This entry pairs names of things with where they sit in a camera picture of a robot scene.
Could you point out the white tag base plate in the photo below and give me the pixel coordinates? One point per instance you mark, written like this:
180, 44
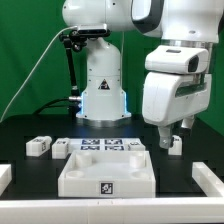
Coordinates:
101, 144

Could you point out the grey camera on stand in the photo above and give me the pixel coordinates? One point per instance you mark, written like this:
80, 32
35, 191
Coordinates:
94, 30

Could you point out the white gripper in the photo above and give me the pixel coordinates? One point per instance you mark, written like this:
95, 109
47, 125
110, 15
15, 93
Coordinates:
168, 98

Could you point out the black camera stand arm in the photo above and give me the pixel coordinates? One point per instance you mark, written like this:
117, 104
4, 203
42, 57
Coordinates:
71, 66

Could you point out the white square table top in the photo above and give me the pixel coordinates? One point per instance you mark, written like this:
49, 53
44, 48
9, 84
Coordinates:
107, 174

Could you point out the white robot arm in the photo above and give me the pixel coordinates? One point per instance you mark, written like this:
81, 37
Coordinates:
181, 23

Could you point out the white left fence piece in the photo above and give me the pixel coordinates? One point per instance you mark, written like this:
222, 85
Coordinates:
5, 176

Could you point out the white front fence rail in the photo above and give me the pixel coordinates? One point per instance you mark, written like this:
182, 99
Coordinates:
114, 211

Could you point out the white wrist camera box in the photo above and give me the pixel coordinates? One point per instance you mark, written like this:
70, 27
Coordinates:
179, 60

